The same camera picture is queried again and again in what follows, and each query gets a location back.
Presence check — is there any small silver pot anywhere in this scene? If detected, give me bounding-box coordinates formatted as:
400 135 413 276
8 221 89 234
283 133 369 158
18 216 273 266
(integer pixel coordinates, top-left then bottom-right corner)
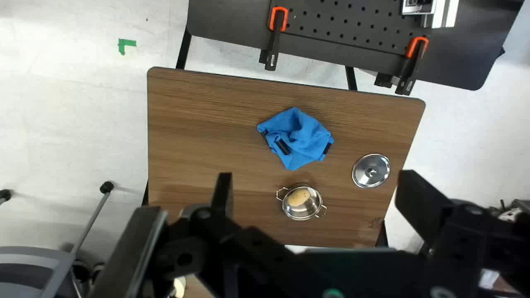
274 183 326 221

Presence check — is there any blue cloth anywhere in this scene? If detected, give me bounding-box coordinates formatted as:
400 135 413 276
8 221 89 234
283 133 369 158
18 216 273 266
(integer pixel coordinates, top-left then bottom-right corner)
256 107 334 172

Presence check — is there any wooden side table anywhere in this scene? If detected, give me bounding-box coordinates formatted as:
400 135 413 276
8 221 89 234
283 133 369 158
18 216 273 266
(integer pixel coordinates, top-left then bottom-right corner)
147 67 425 246

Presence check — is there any green tape mark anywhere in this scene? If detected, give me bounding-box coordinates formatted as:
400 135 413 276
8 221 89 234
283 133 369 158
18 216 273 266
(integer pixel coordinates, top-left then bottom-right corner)
117 37 137 56

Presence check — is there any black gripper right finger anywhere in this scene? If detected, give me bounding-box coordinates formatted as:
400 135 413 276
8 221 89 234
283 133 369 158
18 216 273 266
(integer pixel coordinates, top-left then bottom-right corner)
395 170 530 298

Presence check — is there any black perforated board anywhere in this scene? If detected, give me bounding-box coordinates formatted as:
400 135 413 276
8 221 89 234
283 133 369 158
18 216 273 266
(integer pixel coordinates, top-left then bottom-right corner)
187 0 524 89

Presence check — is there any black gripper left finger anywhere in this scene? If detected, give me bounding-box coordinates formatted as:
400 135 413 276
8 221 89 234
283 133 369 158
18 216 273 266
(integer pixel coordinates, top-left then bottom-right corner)
89 172 288 298

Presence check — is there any orange black clamp near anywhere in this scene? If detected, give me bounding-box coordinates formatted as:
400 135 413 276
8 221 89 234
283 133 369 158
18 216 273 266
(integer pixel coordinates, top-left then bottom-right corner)
259 4 289 71

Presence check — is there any silver pot lid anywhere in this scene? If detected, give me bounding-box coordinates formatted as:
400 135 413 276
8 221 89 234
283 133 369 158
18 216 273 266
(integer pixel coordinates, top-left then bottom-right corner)
349 153 390 188

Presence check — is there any orange black clamp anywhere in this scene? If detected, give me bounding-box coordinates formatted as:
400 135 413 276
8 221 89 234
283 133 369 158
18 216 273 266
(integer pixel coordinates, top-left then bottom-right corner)
374 34 428 95
259 4 289 71

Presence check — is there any orange black clamp far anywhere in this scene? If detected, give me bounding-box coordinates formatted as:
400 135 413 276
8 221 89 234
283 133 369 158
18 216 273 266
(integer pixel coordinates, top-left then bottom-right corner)
374 34 428 95

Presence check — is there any aluminium bracket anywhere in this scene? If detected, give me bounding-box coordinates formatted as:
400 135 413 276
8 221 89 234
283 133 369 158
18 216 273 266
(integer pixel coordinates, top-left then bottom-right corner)
400 0 460 29

